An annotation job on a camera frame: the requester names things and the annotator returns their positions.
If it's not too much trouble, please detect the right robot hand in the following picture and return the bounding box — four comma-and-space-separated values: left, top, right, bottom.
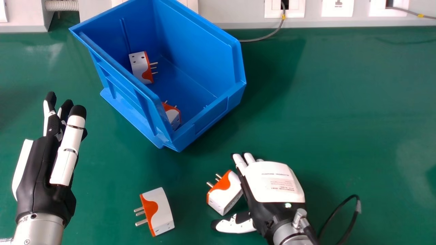
211, 152, 306, 239

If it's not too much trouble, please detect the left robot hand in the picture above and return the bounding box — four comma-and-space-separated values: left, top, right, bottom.
12, 91, 88, 226

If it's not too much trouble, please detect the white-and-orange plug adapter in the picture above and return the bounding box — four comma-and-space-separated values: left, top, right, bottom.
134, 187, 175, 237
206, 170, 244, 216
128, 51, 159, 85
161, 101, 182, 131

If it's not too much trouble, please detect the blue plastic bin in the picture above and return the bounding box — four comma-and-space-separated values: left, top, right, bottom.
69, 0, 247, 152

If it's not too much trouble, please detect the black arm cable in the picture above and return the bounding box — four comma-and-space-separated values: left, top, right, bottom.
317, 194, 362, 243

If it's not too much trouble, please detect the grey cable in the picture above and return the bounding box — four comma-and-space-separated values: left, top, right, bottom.
386, 5, 436, 20
238, 2, 286, 43

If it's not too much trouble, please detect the corrugated grey hose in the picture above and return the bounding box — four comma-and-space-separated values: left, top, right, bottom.
45, 0, 79, 12

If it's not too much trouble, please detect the white wall socket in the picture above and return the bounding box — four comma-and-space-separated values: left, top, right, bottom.
368, 0, 410, 17
264, 0, 306, 18
321, 0, 355, 17

